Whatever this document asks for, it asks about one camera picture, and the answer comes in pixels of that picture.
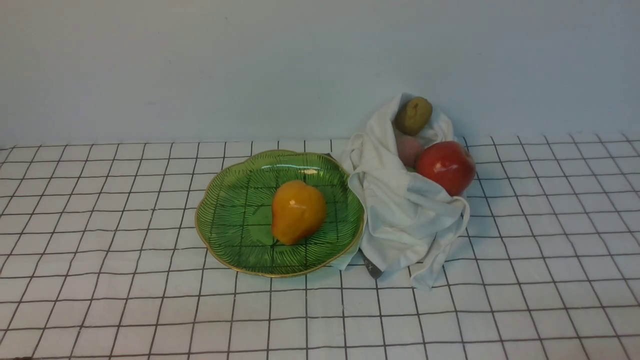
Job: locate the red apple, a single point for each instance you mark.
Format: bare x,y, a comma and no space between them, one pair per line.
449,165

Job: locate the brown green kiwi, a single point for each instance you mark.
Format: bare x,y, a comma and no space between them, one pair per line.
413,116

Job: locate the pink peach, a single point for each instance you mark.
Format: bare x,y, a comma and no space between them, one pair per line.
409,149

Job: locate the orange yellow pear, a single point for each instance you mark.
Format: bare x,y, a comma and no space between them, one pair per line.
298,211

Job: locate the white cloth bag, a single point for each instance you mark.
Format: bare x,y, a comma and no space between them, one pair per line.
409,219

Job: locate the green glass leaf plate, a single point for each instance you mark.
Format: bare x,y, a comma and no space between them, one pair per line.
234,219

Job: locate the white grid tablecloth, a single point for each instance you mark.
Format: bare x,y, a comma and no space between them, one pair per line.
100,260

